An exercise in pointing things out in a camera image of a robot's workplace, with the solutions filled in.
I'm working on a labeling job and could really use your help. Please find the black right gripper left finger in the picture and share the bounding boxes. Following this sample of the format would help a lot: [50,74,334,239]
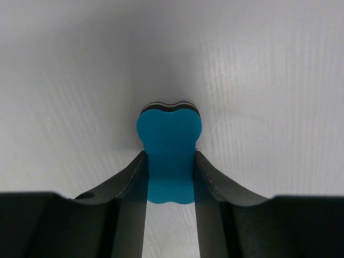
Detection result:
[1,152,148,257]

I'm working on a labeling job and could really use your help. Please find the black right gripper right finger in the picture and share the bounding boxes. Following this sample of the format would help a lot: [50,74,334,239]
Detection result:
[193,151,343,257]

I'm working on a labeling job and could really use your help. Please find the blue whiteboard eraser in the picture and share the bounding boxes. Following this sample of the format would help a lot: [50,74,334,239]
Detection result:
[136,102,202,205]

